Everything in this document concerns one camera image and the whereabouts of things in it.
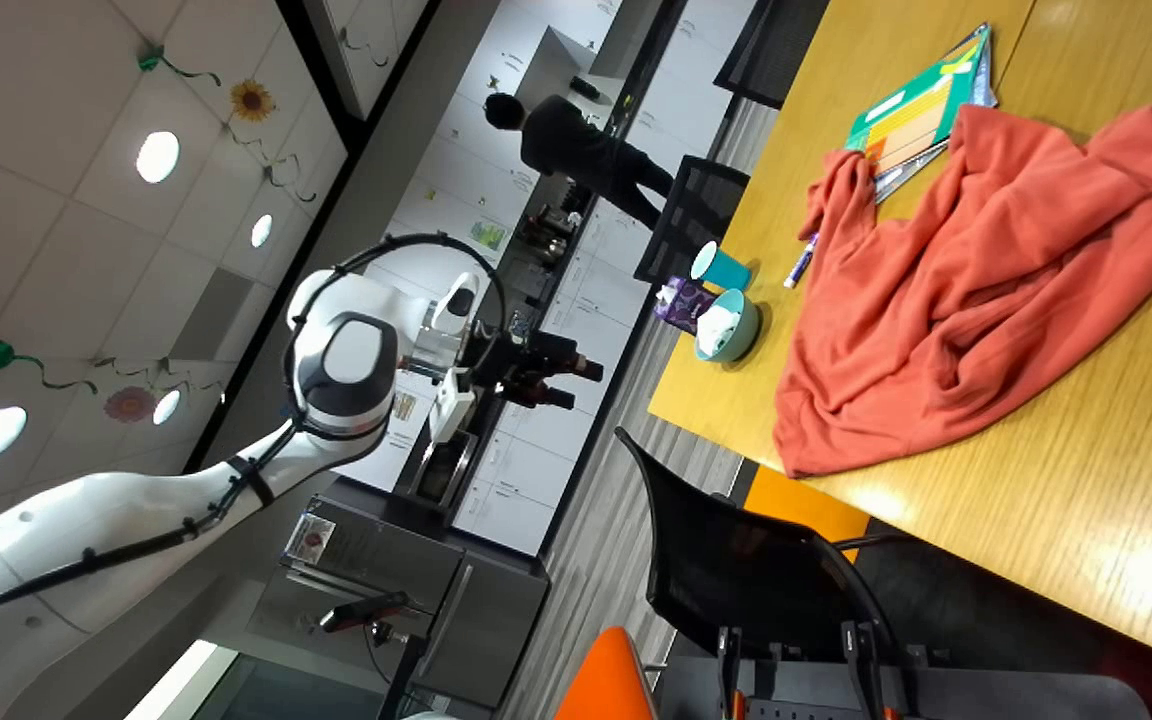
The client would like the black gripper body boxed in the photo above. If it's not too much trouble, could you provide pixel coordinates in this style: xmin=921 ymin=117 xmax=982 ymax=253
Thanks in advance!
xmin=468 ymin=332 xmax=553 ymax=411

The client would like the orange shirt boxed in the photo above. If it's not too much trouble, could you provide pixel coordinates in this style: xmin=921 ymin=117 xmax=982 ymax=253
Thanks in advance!
xmin=771 ymin=100 xmax=1152 ymax=482

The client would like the black mesh chair back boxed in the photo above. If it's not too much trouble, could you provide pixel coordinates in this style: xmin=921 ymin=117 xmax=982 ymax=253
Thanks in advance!
xmin=633 ymin=152 xmax=756 ymax=287

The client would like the black mesh office chair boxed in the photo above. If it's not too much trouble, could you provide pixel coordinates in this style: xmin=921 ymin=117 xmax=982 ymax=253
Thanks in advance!
xmin=611 ymin=424 xmax=937 ymax=720

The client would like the orange chair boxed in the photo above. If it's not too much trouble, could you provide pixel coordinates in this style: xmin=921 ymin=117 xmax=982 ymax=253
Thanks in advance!
xmin=553 ymin=625 xmax=660 ymax=720

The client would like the grey chair seat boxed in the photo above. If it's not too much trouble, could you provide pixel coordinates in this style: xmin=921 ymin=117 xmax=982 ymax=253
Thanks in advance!
xmin=651 ymin=651 xmax=1152 ymax=720

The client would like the purple small box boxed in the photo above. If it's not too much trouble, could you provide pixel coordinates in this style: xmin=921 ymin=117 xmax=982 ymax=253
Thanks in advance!
xmin=649 ymin=276 xmax=712 ymax=342

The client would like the teal and white round container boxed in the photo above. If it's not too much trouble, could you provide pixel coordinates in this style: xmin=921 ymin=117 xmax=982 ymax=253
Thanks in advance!
xmin=692 ymin=284 xmax=764 ymax=370

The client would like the teal cup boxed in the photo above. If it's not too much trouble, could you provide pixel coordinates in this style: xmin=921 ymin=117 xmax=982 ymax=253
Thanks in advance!
xmin=688 ymin=239 xmax=756 ymax=295

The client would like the person in black clothes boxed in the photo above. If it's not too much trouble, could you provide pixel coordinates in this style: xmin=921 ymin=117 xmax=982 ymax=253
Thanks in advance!
xmin=479 ymin=89 xmax=679 ymax=232

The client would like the grey robot stand cabinet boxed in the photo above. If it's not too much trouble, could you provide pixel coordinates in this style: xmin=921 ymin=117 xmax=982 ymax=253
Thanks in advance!
xmin=253 ymin=475 xmax=557 ymax=714

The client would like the blue and white pen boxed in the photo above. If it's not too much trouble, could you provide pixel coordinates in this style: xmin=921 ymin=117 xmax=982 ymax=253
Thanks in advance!
xmin=780 ymin=232 xmax=827 ymax=295

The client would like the sunflower ceiling decoration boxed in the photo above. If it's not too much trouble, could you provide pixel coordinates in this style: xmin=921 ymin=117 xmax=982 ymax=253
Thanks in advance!
xmin=229 ymin=78 xmax=281 ymax=129

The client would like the pink ceiling decoration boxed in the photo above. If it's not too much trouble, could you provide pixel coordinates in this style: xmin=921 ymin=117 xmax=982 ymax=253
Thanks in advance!
xmin=99 ymin=386 xmax=156 ymax=429

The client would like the green and yellow book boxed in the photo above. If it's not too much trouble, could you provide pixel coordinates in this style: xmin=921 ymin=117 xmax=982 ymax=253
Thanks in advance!
xmin=845 ymin=20 xmax=1004 ymax=206

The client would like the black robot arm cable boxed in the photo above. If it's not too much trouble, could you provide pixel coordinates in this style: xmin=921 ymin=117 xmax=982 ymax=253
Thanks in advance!
xmin=0 ymin=228 xmax=515 ymax=634

